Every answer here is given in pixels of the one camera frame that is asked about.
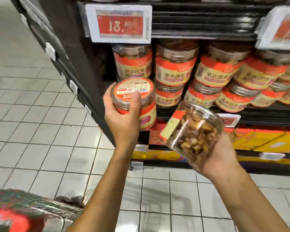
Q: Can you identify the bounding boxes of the person's right forearm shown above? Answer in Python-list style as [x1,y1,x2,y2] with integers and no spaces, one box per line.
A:
[210,169,290,232]

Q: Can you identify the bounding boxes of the colourful stocked shelving unit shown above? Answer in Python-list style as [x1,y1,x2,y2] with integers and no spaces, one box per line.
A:
[10,0,95,119]

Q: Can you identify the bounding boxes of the row of small cashew jars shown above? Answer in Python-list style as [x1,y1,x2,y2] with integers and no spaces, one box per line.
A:
[111,38,290,111]

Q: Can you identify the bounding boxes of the long orange yellow box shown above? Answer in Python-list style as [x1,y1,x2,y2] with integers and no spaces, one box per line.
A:
[254,130,290,154]

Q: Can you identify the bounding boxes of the person's right hand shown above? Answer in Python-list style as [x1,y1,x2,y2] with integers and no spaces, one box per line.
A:
[188,134,242,182]

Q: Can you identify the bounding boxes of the flat yellow box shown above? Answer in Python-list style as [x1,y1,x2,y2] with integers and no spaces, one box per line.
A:
[132,150,187,161]

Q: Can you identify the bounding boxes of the red-label clear nut jar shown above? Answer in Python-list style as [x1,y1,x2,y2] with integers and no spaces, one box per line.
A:
[159,101,225,167]
[111,77,157,131]

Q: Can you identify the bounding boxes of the large white price tag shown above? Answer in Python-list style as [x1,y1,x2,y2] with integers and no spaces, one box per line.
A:
[255,6,290,50]
[85,3,153,44]

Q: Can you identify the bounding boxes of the person's left hand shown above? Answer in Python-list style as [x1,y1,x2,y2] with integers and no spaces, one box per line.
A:
[103,82,142,153]

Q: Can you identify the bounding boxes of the person's left forearm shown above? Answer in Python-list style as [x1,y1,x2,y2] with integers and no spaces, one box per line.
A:
[82,145,136,232]

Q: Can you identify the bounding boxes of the red-trimmed wire shopping cart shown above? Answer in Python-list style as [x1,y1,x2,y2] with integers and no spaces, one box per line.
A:
[0,186,84,232]

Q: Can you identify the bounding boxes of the orange chain-print gift box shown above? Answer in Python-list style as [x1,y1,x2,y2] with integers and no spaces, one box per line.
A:
[232,127,271,150]

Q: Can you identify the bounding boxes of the black metal store shelf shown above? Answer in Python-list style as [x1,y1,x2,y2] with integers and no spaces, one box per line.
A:
[53,0,290,177]

